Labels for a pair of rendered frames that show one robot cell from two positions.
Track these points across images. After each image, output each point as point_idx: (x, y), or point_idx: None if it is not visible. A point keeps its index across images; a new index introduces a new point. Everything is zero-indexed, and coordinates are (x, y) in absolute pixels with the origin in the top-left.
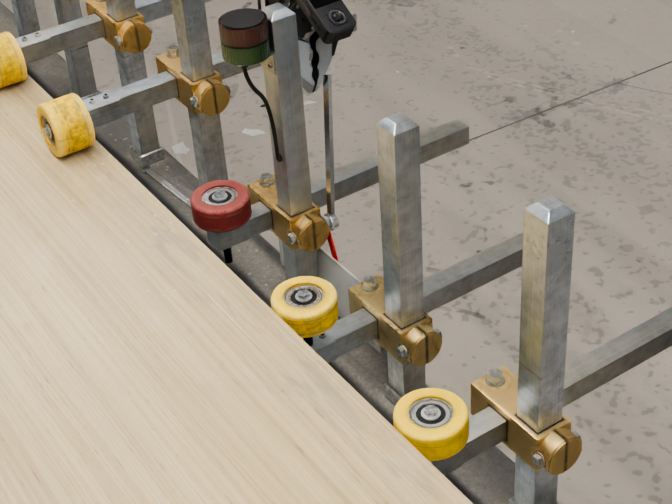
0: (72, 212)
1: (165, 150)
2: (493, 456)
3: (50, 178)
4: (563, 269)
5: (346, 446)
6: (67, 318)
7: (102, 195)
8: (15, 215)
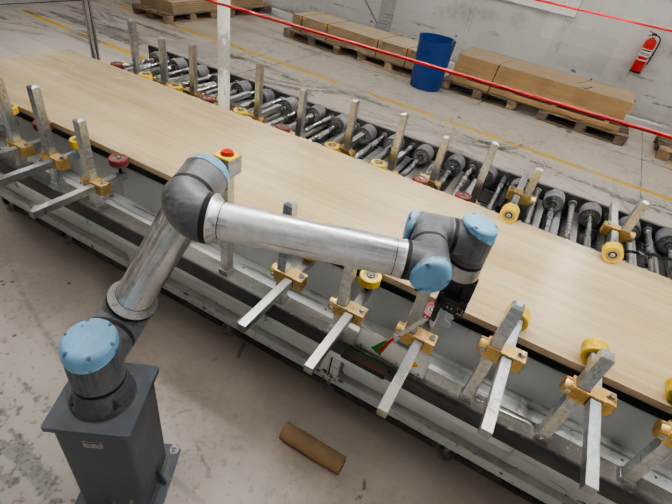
0: (473, 295)
1: (540, 444)
2: (299, 314)
3: (499, 308)
4: None
5: None
6: None
7: (473, 304)
8: (489, 290)
